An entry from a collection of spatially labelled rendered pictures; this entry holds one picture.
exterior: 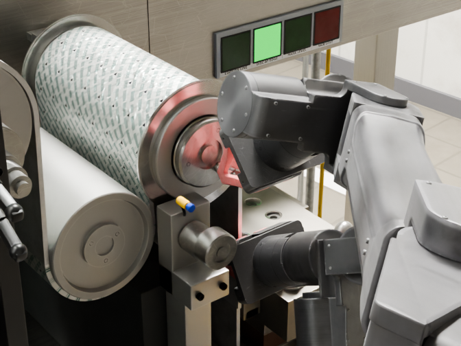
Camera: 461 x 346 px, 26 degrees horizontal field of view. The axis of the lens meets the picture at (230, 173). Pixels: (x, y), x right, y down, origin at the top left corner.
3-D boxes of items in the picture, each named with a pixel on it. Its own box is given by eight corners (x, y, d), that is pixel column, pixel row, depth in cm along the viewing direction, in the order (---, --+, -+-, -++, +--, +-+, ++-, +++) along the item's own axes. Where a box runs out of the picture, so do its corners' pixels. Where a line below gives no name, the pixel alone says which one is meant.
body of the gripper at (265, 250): (308, 273, 115) (348, 271, 108) (238, 305, 109) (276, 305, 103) (291, 220, 114) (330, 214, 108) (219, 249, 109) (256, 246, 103)
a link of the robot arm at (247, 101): (390, 199, 84) (417, 100, 82) (275, 194, 78) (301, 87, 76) (313, 153, 94) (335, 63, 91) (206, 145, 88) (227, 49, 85)
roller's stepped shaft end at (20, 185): (7, 213, 79) (3, 178, 77) (-26, 184, 83) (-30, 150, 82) (44, 201, 81) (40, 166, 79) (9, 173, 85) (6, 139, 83)
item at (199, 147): (216, 106, 101) (249, 147, 106) (204, 99, 102) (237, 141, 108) (167, 161, 100) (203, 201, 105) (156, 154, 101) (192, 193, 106)
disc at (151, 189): (135, 226, 103) (142, 91, 97) (132, 224, 103) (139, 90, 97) (246, 196, 112) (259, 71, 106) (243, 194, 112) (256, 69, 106)
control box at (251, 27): (217, 79, 146) (216, 33, 142) (214, 77, 146) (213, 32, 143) (342, 41, 159) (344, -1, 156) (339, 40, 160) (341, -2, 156)
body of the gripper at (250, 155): (319, 165, 100) (364, 141, 94) (241, 195, 94) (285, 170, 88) (292, 107, 101) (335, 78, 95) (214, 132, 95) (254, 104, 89)
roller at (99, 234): (58, 316, 101) (47, 214, 95) (-47, 214, 119) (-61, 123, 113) (156, 275, 107) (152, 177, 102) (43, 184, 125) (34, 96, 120)
